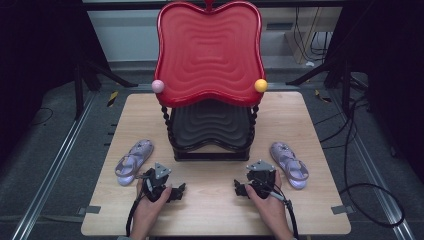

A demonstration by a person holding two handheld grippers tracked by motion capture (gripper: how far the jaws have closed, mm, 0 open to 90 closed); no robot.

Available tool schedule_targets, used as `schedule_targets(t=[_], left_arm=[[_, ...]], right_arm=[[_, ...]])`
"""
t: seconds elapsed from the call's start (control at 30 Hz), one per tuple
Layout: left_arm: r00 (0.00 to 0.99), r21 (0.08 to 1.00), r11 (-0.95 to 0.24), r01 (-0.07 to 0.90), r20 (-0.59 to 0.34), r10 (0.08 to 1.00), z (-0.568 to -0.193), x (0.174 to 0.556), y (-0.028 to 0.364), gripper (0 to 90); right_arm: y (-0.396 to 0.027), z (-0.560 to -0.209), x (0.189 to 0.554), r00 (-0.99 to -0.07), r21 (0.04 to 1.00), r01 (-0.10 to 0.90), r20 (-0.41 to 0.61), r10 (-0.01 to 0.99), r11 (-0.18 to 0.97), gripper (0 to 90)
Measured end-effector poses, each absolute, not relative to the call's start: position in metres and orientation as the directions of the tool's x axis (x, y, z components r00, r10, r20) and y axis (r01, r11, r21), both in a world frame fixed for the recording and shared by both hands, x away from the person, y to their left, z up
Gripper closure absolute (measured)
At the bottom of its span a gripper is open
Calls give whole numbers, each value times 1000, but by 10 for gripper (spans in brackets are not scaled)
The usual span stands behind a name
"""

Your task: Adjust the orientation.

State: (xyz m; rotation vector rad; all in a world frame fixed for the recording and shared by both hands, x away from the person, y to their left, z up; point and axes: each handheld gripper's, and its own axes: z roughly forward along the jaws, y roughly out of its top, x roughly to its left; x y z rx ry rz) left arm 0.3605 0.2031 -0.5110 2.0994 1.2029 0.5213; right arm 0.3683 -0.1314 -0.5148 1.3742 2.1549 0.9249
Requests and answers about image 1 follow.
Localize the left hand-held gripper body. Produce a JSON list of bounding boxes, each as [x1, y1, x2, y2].
[[141, 162, 174, 204]]

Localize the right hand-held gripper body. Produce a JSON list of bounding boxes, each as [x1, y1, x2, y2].
[[245, 159, 278, 201]]

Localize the purple sandal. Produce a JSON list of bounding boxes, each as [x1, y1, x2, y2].
[[114, 138, 155, 187], [269, 141, 310, 191]]

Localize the red and black two-tier rack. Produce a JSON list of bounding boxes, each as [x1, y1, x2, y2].
[[151, 0, 269, 163]]

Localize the person's left hand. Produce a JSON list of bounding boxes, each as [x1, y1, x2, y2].
[[134, 179, 173, 221]]

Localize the person's right hand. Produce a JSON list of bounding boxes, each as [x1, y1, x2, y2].
[[244, 169, 289, 220]]

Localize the grey tape piece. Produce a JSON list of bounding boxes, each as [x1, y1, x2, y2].
[[330, 204, 355, 215], [78, 205, 102, 215]]

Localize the yellow and black floor tape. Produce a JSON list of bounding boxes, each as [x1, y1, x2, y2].
[[314, 89, 333, 104], [106, 90, 120, 108]]

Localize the black metal stand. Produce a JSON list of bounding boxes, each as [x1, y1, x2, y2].
[[285, 49, 368, 118], [71, 49, 139, 121]]

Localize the white panel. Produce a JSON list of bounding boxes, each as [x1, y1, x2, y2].
[[87, 9, 168, 63]]

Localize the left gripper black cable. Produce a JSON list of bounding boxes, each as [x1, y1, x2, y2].
[[125, 190, 148, 238]]

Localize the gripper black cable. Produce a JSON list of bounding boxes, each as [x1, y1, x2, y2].
[[125, 190, 148, 238], [263, 186, 300, 240]]

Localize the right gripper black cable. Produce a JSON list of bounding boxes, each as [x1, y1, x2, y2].
[[263, 186, 300, 240]]

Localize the black looped floor cable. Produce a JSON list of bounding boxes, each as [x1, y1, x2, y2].
[[313, 94, 406, 230]]

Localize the metal floor rail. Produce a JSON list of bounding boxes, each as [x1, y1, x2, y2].
[[11, 91, 98, 240], [328, 91, 416, 240]]

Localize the thin black floor cable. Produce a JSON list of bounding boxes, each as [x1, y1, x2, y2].
[[31, 107, 55, 127]]

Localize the black hanging cables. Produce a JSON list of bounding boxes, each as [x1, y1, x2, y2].
[[293, 6, 332, 63]]

